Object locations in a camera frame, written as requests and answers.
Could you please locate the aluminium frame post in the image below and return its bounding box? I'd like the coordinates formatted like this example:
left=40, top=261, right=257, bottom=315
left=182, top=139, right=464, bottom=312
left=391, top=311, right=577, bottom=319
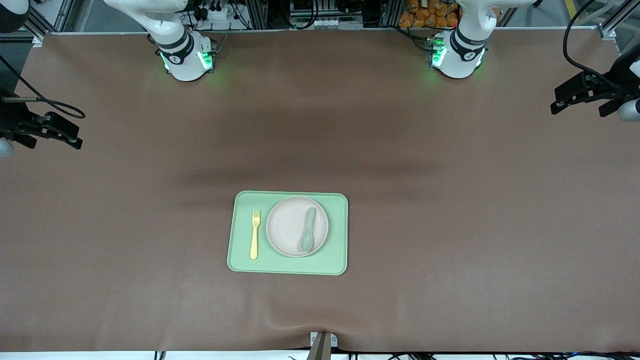
left=247, top=0, right=268, bottom=30

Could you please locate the pile of orange objects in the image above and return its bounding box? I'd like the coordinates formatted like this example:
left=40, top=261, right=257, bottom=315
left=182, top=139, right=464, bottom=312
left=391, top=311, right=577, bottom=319
left=398, top=0, right=460, bottom=28

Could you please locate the yellow plastic fork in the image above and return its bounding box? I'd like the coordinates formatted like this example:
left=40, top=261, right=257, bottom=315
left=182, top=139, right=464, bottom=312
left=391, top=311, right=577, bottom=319
left=249, top=209, right=262, bottom=261

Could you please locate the brown table mat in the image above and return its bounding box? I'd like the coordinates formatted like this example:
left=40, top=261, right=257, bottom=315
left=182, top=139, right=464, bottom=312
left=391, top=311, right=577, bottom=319
left=0, top=27, right=640, bottom=353

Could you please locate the light green rectangular tray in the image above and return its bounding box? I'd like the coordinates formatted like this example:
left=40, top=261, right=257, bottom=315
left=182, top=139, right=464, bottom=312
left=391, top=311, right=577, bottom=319
left=227, top=190, right=349, bottom=276

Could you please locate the green plastic spoon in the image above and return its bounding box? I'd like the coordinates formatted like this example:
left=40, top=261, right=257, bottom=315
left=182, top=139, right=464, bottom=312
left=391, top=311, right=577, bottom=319
left=299, top=207, right=317, bottom=253

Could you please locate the white power strip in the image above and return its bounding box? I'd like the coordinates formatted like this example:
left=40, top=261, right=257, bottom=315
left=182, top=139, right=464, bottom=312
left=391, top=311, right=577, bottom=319
left=197, top=4, right=238, bottom=22

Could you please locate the metal table edge clamp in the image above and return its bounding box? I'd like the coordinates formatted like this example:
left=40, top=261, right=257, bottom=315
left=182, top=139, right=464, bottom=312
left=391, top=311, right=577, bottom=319
left=309, top=331, right=339, bottom=360

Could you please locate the beige round plate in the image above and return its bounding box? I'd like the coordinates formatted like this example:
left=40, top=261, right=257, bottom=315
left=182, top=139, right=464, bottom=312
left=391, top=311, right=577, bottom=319
left=265, top=196, right=330, bottom=259

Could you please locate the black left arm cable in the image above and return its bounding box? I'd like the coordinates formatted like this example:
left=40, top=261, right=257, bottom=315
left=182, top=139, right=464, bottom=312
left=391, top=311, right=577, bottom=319
left=563, top=0, right=613, bottom=83

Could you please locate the aluminium frame rail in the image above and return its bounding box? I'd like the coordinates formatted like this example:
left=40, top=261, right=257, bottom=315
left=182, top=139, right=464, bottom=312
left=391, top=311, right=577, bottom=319
left=597, top=0, right=640, bottom=56
left=20, top=0, right=76, bottom=43

